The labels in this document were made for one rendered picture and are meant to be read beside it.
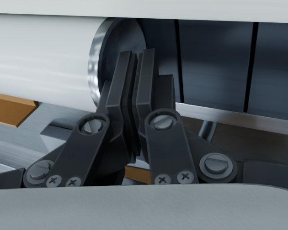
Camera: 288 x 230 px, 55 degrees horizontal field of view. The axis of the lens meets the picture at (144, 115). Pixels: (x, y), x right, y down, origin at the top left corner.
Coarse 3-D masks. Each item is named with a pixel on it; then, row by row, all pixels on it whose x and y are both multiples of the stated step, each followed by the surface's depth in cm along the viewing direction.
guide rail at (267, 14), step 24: (0, 0) 13; (24, 0) 13; (48, 0) 12; (72, 0) 12; (96, 0) 11; (120, 0) 11; (144, 0) 10; (168, 0) 10; (192, 0) 10; (216, 0) 9; (240, 0) 9; (264, 0) 9
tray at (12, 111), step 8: (0, 96) 37; (8, 96) 36; (0, 104) 36; (8, 104) 36; (16, 104) 36; (24, 104) 35; (32, 104) 35; (0, 112) 35; (8, 112) 35; (16, 112) 34; (24, 112) 34; (32, 112) 34; (0, 120) 34; (8, 120) 33; (16, 120) 33; (24, 120) 33
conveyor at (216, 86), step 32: (160, 32) 15; (192, 32) 14; (224, 32) 14; (256, 32) 13; (160, 64) 16; (192, 64) 15; (224, 64) 15; (256, 64) 14; (192, 96) 17; (224, 96) 16; (256, 96) 15
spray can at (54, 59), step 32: (0, 32) 14; (32, 32) 14; (64, 32) 13; (96, 32) 12; (128, 32) 14; (0, 64) 14; (32, 64) 13; (64, 64) 13; (96, 64) 12; (32, 96) 15; (64, 96) 14; (96, 96) 12
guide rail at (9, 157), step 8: (0, 144) 16; (8, 144) 16; (0, 152) 15; (8, 152) 15; (16, 152) 15; (24, 152) 15; (32, 152) 15; (40, 152) 15; (0, 160) 15; (8, 160) 15; (16, 160) 15; (24, 160) 15; (32, 160) 15; (0, 168) 15; (8, 168) 15; (16, 168) 14; (128, 184) 13; (136, 184) 12; (144, 184) 12
